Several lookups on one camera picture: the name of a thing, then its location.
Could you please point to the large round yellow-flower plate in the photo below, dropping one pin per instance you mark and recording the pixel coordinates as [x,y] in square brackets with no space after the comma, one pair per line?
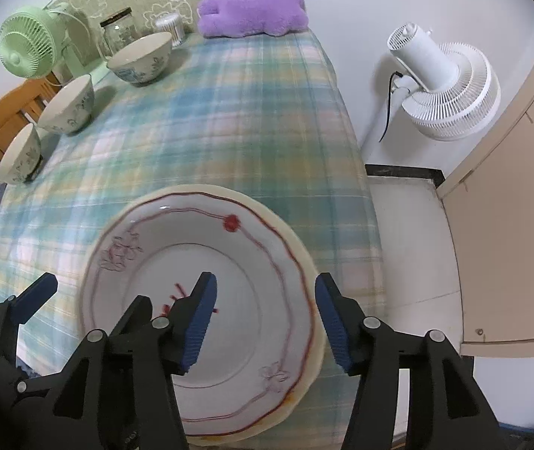
[274,215]

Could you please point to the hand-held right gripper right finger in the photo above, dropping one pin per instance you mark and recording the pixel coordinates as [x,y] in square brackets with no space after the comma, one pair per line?
[332,323]

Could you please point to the white floor fan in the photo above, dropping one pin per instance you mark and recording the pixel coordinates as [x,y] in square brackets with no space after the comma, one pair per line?
[449,89]

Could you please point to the cotton swab container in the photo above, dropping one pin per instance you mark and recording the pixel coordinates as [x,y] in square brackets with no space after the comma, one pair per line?
[169,28]

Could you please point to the white plate with maroon pattern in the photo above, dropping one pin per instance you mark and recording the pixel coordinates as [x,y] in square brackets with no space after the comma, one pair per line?
[248,267]

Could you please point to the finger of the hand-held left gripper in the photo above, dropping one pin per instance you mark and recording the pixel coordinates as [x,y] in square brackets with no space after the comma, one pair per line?
[18,393]
[39,293]

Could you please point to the cream floral bowl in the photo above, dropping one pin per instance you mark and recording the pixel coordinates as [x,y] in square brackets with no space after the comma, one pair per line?
[18,159]
[67,108]

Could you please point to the plaid tablecloth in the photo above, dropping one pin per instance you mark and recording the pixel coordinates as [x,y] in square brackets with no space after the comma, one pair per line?
[201,140]

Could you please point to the glass jar with dark lid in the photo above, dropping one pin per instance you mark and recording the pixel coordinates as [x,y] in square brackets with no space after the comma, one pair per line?
[119,30]

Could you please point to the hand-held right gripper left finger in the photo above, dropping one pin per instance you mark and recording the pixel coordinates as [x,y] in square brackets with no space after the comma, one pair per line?
[201,318]

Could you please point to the purple plush toy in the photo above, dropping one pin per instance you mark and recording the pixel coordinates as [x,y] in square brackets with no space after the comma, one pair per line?
[252,11]

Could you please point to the green desk fan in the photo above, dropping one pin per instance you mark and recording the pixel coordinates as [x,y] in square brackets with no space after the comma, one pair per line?
[25,42]

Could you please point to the cream bowl with blue pattern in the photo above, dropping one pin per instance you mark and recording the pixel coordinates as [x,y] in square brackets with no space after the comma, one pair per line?
[142,63]

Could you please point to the beige door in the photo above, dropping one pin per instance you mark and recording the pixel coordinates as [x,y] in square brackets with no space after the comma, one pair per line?
[505,243]

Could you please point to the wooden chair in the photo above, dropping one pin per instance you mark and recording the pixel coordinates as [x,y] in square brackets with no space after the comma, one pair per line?
[0,126]

